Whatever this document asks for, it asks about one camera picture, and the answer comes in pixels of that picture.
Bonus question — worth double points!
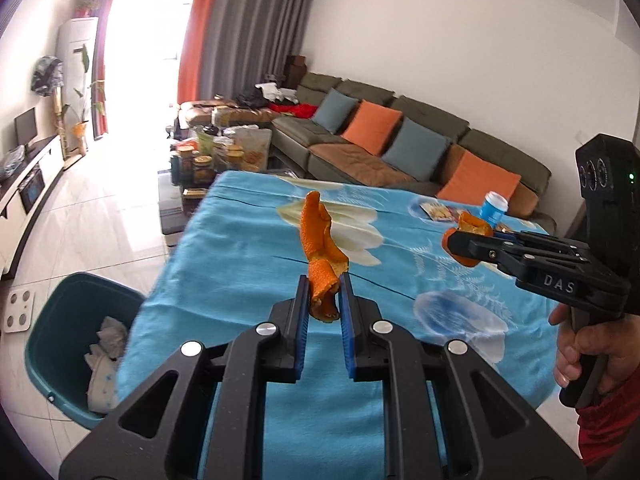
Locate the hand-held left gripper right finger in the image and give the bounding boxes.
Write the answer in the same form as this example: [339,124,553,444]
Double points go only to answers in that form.
[339,272,586,480]

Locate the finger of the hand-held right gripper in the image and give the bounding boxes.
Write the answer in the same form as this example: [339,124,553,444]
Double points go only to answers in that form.
[446,233,532,282]
[492,229,592,257]

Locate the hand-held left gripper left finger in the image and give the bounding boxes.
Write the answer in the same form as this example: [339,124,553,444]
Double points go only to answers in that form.
[59,275,310,480]

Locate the curled orange peel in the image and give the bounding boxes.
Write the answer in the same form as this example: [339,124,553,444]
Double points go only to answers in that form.
[441,211,495,267]

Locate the long orange peel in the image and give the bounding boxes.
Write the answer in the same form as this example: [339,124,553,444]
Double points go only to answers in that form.
[299,191,350,322]

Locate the teal plastic bin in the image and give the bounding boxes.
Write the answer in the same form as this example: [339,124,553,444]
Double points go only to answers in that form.
[24,271,147,431]

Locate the person's right hand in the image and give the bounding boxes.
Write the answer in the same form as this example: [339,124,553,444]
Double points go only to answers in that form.
[548,304,640,397]

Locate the blue paper cup white lid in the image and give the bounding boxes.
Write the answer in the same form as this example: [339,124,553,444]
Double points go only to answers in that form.
[481,191,508,226]

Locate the clear cookie snack packet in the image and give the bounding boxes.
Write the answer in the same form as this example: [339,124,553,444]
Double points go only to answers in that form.
[419,201,451,222]

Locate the orange cushion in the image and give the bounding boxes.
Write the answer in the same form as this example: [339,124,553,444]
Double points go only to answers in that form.
[436,151,522,208]
[341,100,403,157]

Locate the blue floral tablecloth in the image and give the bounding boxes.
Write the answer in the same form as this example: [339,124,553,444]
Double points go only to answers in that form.
[115,170,556,480]

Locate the grey-blue cushion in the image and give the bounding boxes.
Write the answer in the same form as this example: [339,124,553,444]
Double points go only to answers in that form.
[312,89,360,135]
[382,117,449,182]

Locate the olive green sectional sofa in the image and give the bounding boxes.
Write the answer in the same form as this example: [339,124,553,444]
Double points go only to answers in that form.
[177,71,557,235]

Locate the dark coffee table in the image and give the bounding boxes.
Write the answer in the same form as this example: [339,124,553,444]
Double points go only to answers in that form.
[159,170,222,249]

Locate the red shirt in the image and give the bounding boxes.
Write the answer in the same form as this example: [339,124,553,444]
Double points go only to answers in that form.
[577,375,640,467]

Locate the patterned snack bag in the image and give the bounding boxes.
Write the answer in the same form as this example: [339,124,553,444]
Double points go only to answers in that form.
[235,127,273,172]

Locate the group of snack jars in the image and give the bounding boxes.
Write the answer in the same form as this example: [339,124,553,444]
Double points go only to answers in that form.
[169,132,246,187]

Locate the red cloth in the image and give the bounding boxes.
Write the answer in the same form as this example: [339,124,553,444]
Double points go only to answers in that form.
[270,102,318,120]

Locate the black cloth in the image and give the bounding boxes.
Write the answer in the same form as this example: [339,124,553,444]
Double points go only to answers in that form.
[235,91,271,109]

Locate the white cloth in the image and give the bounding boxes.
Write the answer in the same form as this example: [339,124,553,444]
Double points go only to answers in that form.
[255,82,298,104]

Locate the brown cardboard boxes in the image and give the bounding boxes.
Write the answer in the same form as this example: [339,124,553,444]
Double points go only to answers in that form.
[284,55,307,86]

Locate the white bathroom scale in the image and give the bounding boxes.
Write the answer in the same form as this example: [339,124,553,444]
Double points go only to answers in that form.
[2,290,36,333]

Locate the wide orange and grey curtain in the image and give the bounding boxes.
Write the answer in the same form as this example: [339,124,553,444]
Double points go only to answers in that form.
[177,0,316,107]

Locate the white black-topped TV cabinet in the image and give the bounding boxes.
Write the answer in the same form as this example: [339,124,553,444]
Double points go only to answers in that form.
[0,135,66,282]

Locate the tall green houseplant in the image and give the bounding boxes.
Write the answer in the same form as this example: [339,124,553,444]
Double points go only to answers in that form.
[60,42,108,154]

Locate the clear plastic bag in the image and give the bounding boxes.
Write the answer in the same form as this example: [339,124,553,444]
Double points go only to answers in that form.
[0,145,26,179]

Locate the bright balcony window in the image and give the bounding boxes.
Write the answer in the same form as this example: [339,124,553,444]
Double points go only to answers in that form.
[107,0,201,111]

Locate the narrow grey and orange curtain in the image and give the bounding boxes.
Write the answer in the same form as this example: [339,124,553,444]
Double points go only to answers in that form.
[75,0,121,141]

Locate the small black monitor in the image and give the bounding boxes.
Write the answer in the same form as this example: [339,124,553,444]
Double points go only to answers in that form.
[14,108,38,147]

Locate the white standing air conditioner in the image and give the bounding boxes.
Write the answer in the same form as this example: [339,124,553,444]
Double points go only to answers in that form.
[54,17,100,127]

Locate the covered standing fan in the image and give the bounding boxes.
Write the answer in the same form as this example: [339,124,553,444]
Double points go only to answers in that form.
[31,56,65,131]

